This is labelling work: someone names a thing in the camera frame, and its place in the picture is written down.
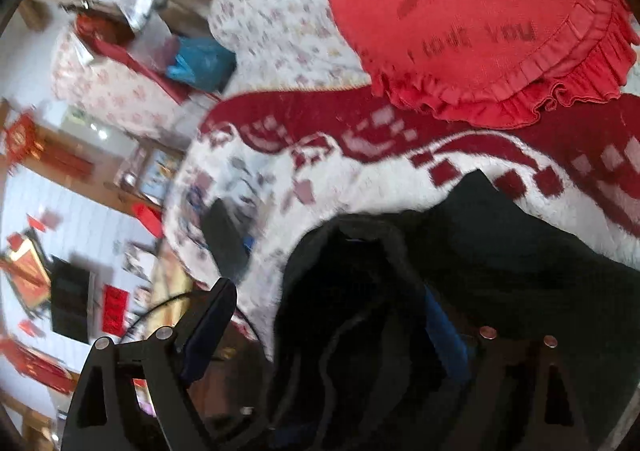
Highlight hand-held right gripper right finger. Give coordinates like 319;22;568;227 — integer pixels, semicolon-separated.
424;286;592;451

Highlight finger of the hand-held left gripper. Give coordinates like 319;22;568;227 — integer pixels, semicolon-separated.
202;198;252;283

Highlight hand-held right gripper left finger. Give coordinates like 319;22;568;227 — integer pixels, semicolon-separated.
60;277;239;451

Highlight black pants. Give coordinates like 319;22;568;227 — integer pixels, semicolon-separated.
267;170;640;451

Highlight red box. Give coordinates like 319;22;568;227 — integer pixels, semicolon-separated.
131;203;164;238

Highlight black television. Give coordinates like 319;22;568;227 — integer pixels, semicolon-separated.
50;256;92;343

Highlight red and white plush blanket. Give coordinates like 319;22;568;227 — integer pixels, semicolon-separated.
162;90;640;362

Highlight floral cloth covered furniture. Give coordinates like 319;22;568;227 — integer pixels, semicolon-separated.
52;23;201;146

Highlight blue plastic bag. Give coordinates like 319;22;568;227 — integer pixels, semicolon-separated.
165;37;237;92

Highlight floral print quilt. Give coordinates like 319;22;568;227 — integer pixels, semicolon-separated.
207;0;381;96

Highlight silver plastic bag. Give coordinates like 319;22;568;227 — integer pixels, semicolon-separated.
119;0;162;28

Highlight red heart ruffled pillow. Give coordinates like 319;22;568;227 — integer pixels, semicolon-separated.
326;0;640;126

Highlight black cable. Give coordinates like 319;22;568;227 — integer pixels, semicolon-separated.
122;290;263;344

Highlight red paper wall sticker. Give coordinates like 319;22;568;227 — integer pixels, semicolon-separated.
102;285;129;336

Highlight red knot wall ornament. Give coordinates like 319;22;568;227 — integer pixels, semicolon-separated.
0;113;42;168

